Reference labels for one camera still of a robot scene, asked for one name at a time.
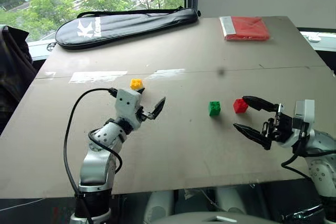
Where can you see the small white object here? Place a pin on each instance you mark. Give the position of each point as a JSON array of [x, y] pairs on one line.
[[314, 37]]

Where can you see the black racket bag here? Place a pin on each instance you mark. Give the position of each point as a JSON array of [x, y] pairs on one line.
[[123, 26]]

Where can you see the dark jacket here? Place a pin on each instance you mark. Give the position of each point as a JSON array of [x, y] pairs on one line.
[[13, 72]]

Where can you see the grey rounded robot body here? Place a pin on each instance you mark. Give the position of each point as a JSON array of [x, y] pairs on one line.
[[210, 218]]

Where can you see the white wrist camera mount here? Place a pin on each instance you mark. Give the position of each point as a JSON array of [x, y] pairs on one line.
[[304, 115], [127, 103]]

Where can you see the red packaged cloth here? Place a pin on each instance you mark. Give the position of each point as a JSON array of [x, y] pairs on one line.
[[249, 28]]

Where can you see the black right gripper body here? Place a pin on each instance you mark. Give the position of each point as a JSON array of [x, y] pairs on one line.
[[282, 127]]

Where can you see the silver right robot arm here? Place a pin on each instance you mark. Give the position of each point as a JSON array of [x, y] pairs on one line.
[[320, 155]]

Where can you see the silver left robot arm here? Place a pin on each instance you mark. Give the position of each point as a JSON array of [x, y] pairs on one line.
[[95, 161]]

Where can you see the red toy brick cube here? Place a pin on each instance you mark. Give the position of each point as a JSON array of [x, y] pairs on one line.
[[240, 106]]

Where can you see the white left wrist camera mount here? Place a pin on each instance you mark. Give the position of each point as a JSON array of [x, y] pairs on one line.
[[127, 103]]

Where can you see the white rounded robot leg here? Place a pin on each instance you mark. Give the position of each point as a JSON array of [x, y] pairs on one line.
[[231, 200], [158, 205]]

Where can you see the yellow toy brick cube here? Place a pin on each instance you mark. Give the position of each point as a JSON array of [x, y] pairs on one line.
[[136, 83]]

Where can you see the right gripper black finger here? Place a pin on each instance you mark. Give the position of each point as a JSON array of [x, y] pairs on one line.
[[253, 134], [260, 102]]

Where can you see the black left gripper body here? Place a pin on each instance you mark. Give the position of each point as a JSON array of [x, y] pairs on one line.
[[143, 115]]

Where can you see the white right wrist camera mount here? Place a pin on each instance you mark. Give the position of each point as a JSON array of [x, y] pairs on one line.
[[304, 115]]

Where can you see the green toy brick cube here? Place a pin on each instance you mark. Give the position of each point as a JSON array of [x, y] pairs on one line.
[[214, 108]]

